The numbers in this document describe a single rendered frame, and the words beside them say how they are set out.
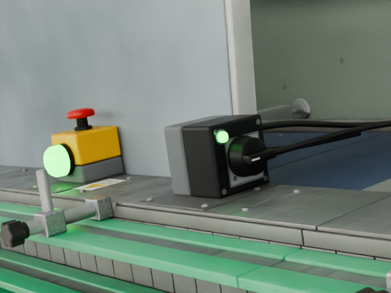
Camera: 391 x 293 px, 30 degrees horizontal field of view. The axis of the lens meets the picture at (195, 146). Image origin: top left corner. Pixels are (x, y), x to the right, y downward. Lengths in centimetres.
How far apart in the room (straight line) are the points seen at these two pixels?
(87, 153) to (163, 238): 30
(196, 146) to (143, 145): 23
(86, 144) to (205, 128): 28
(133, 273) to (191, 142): 17
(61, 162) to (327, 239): 48
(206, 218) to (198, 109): 21
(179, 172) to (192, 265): 21
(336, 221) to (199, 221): 16
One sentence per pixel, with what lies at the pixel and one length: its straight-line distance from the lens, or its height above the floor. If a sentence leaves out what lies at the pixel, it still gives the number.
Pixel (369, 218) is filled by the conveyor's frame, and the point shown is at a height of 84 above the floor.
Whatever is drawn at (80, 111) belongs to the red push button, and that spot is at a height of 80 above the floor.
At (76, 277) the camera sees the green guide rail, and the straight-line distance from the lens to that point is 92.
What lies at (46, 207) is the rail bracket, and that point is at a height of 96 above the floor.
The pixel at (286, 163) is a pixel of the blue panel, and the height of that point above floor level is 57.
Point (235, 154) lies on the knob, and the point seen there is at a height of 81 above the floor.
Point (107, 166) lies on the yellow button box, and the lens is 103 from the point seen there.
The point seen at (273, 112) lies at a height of 12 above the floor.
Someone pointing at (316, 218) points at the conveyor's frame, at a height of 86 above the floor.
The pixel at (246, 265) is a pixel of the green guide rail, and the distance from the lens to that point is 60.
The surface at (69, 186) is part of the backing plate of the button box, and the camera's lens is 100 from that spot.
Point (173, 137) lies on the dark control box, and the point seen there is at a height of 84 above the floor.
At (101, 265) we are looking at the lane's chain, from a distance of 91.
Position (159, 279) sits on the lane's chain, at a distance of 82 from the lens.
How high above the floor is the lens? 133
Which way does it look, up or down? 39 degrees down
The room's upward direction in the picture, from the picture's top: 105 degrees counter-clockwise
